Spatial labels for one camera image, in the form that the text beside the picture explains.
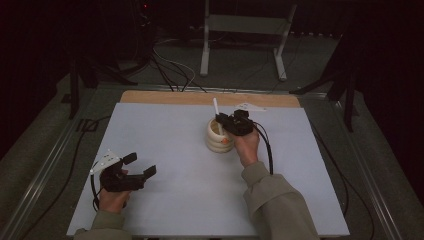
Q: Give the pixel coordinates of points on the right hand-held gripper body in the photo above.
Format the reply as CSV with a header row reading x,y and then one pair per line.
x,y
240,126

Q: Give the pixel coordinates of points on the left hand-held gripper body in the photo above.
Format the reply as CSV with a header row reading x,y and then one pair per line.
x,y
120,183

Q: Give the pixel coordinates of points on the white pen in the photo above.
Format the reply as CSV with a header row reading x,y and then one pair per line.
x,y
216,106

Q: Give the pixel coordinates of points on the cream ribbed pen holder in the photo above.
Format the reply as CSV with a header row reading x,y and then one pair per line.
x,y
216,143

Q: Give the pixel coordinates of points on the person's left hand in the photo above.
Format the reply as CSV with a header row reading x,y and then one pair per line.
x,y
113,201

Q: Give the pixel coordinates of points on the person's right hand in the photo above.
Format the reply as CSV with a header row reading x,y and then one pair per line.
x,y
247,148

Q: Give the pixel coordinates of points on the white board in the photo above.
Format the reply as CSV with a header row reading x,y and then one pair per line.
x,y
186,186

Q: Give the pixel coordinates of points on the black tripod stand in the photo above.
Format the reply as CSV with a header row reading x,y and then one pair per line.
x,y
74,90
349,100

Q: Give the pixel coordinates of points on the white metal stand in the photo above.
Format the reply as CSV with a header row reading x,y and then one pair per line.
x,y
245,24

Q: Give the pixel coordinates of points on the dark equipment with red light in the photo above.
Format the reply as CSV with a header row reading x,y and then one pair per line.
x,y
144,20

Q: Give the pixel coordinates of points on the metal floor rail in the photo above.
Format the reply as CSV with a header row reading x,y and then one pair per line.
x,y
366,173
43,173

